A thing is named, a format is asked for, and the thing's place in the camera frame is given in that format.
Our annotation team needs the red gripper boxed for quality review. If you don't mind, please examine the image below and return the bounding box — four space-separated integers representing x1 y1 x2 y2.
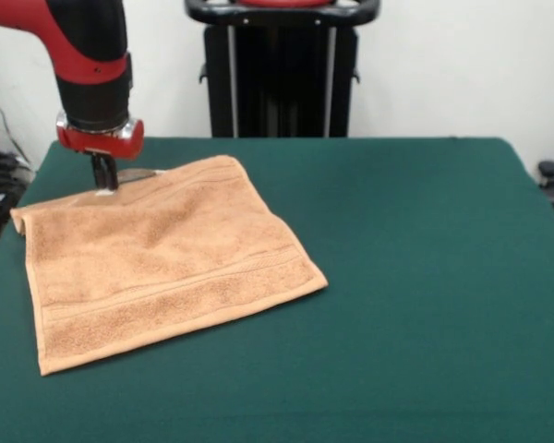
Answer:
55 110 146 192

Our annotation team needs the tan terry towel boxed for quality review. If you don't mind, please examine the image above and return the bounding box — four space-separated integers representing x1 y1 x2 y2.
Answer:
9 155 330 377

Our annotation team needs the dark green table cloth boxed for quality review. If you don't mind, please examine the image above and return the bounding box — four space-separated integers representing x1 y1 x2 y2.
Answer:
0 137 554 443

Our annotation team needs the black cable bundle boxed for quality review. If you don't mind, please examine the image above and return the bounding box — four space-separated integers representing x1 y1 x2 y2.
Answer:
0 150 36 204

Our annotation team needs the grey cable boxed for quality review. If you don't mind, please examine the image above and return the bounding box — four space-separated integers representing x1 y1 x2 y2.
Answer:
0 85 31 165

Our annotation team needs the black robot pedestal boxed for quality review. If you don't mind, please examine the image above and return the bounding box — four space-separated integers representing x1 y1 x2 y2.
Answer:
184 0 382 138

